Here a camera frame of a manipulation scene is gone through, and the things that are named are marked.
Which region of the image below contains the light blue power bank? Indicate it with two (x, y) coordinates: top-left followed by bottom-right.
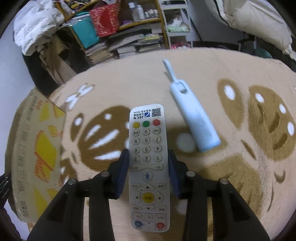
(163, 59), (221, 152)

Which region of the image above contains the white remote control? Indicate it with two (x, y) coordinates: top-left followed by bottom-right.
(128, 104), (170, 233)

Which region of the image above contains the open cardboard box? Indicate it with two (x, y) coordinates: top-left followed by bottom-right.
(11, 88), (66, 223)

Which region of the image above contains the black coat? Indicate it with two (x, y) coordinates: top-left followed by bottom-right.
(23, 52), (59, 97)

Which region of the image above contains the beige patterned blanket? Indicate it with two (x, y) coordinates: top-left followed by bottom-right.
(6, 47), (296, 241)

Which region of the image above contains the stack of books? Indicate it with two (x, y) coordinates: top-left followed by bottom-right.
(85, 42), (113, 65)

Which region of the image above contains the white puffer jacket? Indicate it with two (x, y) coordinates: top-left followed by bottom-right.
(14, 1), (65, 56)

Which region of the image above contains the teal bag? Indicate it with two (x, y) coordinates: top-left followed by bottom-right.
(69, 12), (99, 49)

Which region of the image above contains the wooden bookshelf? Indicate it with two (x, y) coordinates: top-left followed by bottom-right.
(55, 1), (168, 65)

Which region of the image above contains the red gift bag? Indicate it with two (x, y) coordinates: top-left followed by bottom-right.
(89, 3), (120, 38)

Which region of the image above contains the white rolling cart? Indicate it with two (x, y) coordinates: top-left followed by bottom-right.
(158, 1), (193, 49)

